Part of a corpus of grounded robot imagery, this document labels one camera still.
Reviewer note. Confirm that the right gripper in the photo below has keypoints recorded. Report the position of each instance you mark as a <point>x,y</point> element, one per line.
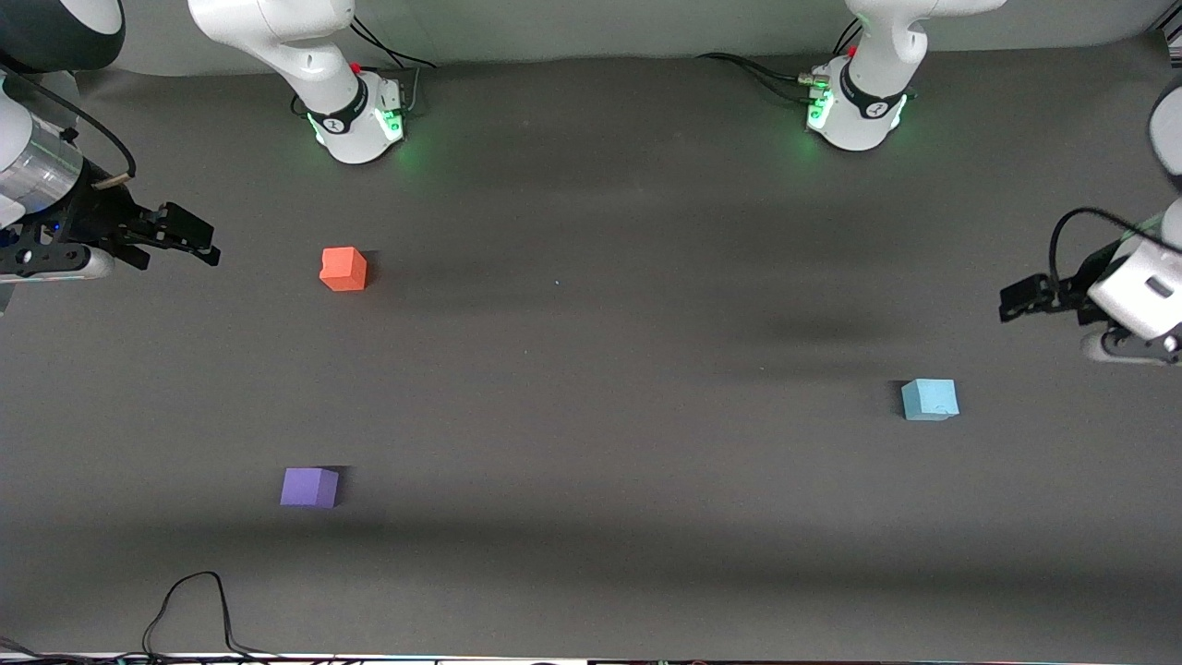
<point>90,214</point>

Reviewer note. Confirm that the purple foam block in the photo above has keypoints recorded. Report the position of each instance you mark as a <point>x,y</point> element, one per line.
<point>309,488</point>

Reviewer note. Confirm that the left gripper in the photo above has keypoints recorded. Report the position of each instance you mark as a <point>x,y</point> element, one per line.
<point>1074,288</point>

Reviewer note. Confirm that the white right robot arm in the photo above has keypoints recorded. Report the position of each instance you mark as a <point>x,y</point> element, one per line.
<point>277,37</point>

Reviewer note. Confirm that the orange foam block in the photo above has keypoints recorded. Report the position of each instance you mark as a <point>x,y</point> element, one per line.
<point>343,270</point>

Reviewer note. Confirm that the light blue foam block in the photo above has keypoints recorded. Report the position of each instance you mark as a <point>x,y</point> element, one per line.
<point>929,400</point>

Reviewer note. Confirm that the dark grey table mat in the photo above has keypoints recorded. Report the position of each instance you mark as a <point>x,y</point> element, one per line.
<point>646,462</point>

